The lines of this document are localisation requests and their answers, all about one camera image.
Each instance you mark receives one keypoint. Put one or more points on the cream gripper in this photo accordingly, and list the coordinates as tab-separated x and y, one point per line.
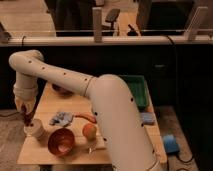
25	99

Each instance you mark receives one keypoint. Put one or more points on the white paper cup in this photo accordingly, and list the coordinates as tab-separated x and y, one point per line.
35	129

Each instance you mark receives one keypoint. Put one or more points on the dark purple grapes bunch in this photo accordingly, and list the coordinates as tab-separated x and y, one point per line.
27	122

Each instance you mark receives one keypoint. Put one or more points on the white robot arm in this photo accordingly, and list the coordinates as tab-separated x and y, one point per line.
125	136

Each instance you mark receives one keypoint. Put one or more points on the blue crumpled cloth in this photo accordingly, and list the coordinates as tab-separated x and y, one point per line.
62	119

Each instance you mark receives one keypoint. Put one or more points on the dark small bowl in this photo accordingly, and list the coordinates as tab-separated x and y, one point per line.
61	90

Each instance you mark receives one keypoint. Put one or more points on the red bowl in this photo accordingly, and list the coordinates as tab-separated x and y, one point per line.
61	136

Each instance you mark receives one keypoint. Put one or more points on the white egg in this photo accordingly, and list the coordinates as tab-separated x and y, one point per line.
63	148

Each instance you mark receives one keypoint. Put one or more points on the orange carrot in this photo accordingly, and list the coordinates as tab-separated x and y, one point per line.
87	117

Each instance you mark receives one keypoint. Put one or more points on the orange fruit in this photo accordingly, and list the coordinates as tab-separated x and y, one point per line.
89	131

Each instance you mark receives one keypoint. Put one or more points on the green tray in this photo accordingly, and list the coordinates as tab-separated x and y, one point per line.
136	84

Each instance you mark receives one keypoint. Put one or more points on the black office chair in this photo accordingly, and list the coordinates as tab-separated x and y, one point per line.
111	18

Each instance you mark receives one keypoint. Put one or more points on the blue tape roll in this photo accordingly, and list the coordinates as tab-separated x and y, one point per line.
170	144

